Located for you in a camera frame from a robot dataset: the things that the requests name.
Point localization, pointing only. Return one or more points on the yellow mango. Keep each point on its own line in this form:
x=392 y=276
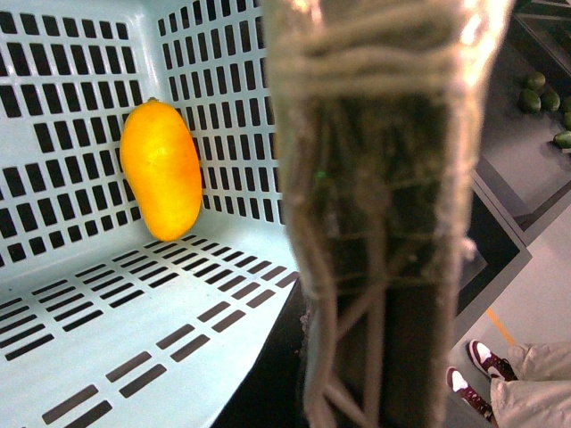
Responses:
x=161 y=164

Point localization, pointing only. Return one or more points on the grey basket handle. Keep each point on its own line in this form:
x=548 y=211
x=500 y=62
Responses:
x=379 y=107

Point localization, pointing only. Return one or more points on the light blue plastic basket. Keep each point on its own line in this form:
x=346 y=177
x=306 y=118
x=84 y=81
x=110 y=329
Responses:
x=103 y=325

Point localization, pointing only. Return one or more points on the red white shoe left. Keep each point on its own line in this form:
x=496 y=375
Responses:
x=458 y=384

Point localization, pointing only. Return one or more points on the red white shoe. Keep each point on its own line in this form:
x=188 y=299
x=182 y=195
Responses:
x=489 y=363
x=458 y=384

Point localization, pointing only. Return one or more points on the red white shoe right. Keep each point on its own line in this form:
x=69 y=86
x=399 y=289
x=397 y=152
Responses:
x=489 y=363

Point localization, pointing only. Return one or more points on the green avocado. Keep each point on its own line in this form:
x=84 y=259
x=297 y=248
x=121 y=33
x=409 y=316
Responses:
x=529 y=101

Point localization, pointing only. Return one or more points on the beige trousers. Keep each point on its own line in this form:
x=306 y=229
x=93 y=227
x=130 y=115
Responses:
x=540 y=395

